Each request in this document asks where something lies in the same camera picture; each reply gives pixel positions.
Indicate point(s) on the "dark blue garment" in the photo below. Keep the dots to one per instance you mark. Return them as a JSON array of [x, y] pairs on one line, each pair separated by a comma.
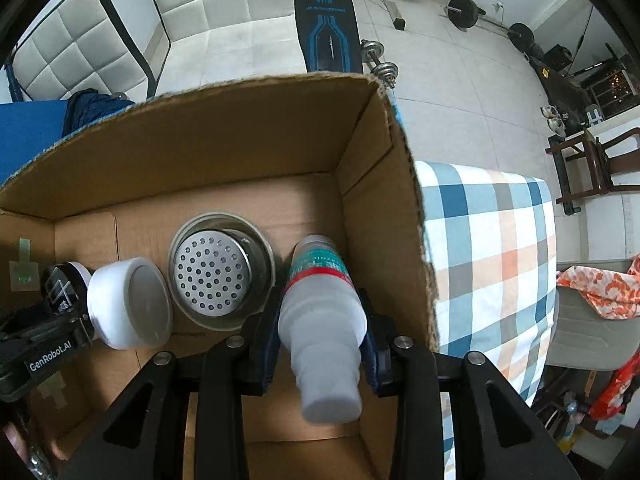
[[95, 110]]

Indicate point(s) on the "black exercise machine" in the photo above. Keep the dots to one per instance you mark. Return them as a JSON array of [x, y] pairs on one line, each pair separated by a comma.
[[560, 85]]

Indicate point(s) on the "blue cloth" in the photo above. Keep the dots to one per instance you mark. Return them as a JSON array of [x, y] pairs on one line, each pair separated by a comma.
[[30, 135]]

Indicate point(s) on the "white round jar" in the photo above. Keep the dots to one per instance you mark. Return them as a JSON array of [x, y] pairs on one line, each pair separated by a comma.
[[125, 310]]

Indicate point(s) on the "dark wooden chair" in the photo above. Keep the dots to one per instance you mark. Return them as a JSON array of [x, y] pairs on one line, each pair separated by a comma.
[[597, 170]]

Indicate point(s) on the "dark shelf unit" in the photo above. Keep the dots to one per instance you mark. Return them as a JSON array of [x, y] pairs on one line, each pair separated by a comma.
[[615, 87]]

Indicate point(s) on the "orange floral cloth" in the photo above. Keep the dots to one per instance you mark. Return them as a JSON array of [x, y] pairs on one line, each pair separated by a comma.
[[605, 290]]

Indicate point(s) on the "pair of light shoes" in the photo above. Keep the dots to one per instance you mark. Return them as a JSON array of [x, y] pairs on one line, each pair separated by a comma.
[[555, 120]]

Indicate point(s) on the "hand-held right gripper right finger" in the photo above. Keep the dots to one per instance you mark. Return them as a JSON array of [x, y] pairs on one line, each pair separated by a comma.
[[372, 365]]

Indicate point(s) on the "grey chair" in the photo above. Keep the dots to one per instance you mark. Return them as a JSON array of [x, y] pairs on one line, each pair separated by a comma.
[[580, 340]]

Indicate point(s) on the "checked blue orange blanket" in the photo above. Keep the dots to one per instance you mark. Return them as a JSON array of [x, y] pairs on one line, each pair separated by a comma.
[[490, 260]]

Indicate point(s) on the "black blue weight bench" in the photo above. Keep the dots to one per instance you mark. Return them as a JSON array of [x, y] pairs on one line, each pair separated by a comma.
[[327, 20]]

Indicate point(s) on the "white quilted sofa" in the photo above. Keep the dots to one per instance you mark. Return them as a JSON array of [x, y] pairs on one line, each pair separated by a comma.
[[225, 10]]

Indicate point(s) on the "perforated metal sink strainer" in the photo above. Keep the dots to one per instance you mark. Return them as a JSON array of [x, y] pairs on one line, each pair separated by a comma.
[[215, 275]]

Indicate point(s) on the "chrome dumbbell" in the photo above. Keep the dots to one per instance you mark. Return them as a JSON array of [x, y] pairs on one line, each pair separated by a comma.
[[380, 62]]

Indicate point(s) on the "black barbell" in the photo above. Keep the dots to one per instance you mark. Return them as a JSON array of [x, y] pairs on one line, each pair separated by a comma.
[[462, 12]]

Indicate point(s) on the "white plastic bottle green label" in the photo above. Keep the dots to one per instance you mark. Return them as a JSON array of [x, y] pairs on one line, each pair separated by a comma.
[[320, 320]]

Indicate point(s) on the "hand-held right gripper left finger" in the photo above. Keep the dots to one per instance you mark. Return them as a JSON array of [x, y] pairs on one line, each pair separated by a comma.
[[265, 355]]

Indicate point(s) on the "white quilted chair black frame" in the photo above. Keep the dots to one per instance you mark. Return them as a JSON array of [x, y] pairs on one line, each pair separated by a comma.
[[75, 50]]

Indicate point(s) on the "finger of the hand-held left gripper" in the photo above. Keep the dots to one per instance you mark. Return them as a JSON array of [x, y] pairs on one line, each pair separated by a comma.
[[62, 287]]

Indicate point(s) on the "brown cardboard box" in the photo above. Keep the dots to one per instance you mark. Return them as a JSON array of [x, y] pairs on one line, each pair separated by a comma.
[[200, 135]]

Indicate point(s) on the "person's left forearm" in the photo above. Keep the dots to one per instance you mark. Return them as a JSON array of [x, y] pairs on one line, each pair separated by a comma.
[[11, 442]]

